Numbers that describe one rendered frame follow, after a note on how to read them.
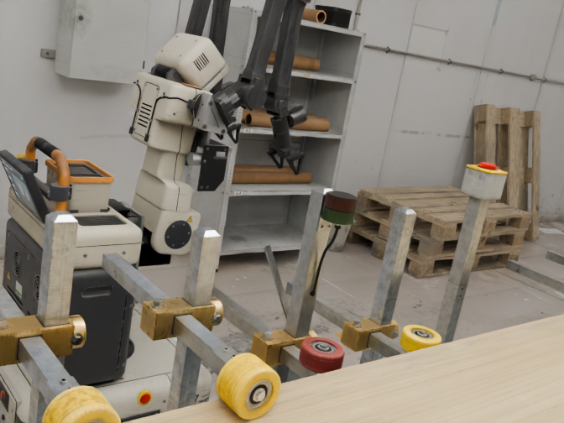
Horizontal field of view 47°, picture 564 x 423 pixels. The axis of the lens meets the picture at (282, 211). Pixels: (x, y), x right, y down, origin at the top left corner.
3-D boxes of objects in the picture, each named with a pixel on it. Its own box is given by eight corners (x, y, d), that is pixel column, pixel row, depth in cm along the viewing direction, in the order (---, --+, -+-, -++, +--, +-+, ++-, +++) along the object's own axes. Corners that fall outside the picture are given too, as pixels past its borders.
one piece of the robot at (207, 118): (200, 129, 201) (210, 94, 199) (192, 126, 205) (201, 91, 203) (227, 135, 208) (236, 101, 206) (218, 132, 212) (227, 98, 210)
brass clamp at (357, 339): (337, 341, 145) (342, 320, 144) (379, 332, 154) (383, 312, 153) (357, 353, 141) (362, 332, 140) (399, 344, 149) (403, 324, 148)
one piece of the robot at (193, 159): (188, 191, 218) (197, 128, 213) (150, 170, 239) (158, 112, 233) (228, 191, 228) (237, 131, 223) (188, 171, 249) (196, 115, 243)
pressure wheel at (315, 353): (282, 393, 123) (293, 337, 120) (314, 384, 128) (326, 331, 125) (310, 415, 117) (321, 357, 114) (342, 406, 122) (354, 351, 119)
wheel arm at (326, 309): (284, 295, 165) (286, 279, 164) (294, 294, 167) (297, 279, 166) (414, 381, 133) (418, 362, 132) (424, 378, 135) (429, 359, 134)
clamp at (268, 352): (248, 357, 129) (253, 333, 128) (300, 346, 138) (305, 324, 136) (265, 370, 125) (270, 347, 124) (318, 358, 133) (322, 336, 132)
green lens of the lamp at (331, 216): (314, 215, 122) (316, 204, 121) (337, 214, 126) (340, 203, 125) (336, 225, 118) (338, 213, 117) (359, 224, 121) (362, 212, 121)
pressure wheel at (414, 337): (393, 387, 132) (405, 336, 129) (389, 368, 140) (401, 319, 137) (432, 394, 132) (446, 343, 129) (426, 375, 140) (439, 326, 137)
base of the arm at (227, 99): (199, 95, 208) (219, 102, 199) (218, 82, 210) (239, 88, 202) (210, 118, 213) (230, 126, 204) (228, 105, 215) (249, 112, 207)
